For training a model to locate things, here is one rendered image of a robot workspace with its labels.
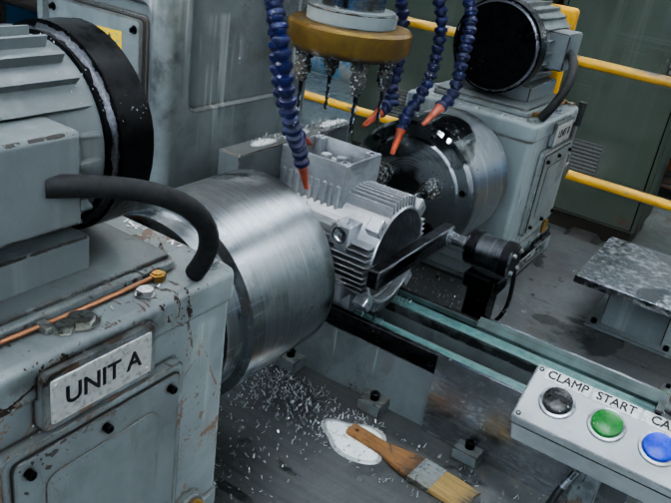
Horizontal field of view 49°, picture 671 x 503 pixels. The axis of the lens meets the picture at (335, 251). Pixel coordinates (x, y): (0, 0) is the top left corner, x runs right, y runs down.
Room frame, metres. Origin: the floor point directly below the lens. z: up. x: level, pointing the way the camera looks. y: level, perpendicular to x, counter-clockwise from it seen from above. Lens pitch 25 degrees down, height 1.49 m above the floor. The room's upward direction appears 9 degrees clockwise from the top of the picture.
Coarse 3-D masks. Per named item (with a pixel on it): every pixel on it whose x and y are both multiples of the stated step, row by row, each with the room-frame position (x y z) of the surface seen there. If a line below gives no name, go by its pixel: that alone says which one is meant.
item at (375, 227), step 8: (416, 200) 1.07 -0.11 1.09; (416, 208) 1.06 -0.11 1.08; (424, 208) 1.08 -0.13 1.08; (368, 224) 0.96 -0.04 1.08; (376, 224) 0.96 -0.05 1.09; (384, 224) 0.97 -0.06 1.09; (368, 232) 0.96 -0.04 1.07; (376, 232) 0.95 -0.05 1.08; (408, 272) 1.07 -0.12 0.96; (360, 296) 0.96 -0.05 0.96; (368, 296) 0.96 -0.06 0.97; (360, 304) 0.95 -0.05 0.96; (368, 304) 0.97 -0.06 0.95
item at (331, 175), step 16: (288, 144) 1.08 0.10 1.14; (320, 144) 1.13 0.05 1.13; (336, 144) 1.14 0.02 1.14; (288, 160) 1.07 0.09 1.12; (320, 160) 1.04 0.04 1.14; (336, 160) 1.08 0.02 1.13; (352, 160) 1.12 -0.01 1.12; (368, 160) 1.06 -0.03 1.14; (288, 176) 1.06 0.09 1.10; (320, 176) 1.04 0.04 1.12; (336, 176) 1.02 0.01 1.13; (352, 176) 1.03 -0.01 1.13; (368, 176) 1.07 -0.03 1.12; (304, 192) 1.05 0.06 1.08; (320, 192) 1.03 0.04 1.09; (336, 192) 1.01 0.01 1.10; (336, 208) 1.01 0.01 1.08
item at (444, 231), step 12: (444, 228) 1.12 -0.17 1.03; (420, 240) 1.06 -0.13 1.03; (432, 240) 1.06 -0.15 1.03; (444, 240) 1.11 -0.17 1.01; (396, 252) 0.99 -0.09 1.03; (408, 252) 1.00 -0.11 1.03; (420, 252) 1.03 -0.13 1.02; (432, 252) 1.07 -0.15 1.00; (372, 264) 0.95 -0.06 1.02; (384, 264) 0.95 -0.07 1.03; (396, 264) 0.96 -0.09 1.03; (408, 264) 1.00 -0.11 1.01; (372, 276) 0.92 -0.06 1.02; (384, 276) 0.93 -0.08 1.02; (396, 276) 0.97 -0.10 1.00; (372, 288) 0.92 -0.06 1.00
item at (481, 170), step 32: (384, 128) 1.28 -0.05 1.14; (416, 128) 1.25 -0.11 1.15; (448, 128) 1.26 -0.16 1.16; (480, 128) 1.33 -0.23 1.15; (384, 160) 1.27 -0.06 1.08; (416, 160) 1.24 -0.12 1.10; (448, 160) 1.22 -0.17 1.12; (480, 160) 1.25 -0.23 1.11; (416, 192) 1.24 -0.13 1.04; (448, 192) 1.21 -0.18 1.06; (480, 192) 1.22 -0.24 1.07; (480, 224) 1.31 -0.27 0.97
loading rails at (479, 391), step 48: (336, 336) 0.97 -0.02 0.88; (384, 336) 0.93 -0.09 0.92; (432, 336) 1.00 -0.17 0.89; (480, 336) 0.98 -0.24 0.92; (528, 336) 0.97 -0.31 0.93; (384, 384) 0.93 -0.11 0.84; (432, 384) 0.88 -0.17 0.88; (480, 384) 0.85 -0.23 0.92; (624, 384) 0.89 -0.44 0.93; (432, 432) 0.87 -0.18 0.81; (480, 432) 0.84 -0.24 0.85; (528, 480) 0.80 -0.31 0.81
